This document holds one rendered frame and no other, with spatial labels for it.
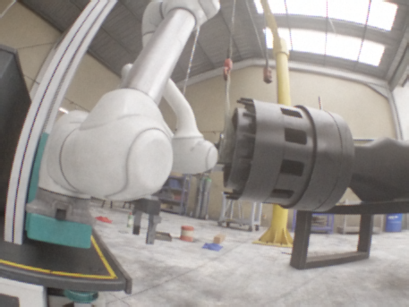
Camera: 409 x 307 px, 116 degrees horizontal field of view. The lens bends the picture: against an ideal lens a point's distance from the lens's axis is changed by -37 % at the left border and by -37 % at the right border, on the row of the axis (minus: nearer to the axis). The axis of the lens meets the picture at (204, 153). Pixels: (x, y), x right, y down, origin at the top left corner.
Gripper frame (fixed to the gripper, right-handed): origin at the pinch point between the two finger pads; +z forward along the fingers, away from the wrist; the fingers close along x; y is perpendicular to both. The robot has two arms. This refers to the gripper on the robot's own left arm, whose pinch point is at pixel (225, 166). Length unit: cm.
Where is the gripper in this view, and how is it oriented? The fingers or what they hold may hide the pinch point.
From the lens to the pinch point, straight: 117.3
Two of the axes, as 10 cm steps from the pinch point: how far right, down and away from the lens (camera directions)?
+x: -0.8, 5.6, 8.3
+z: 9.9, 1.4, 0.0
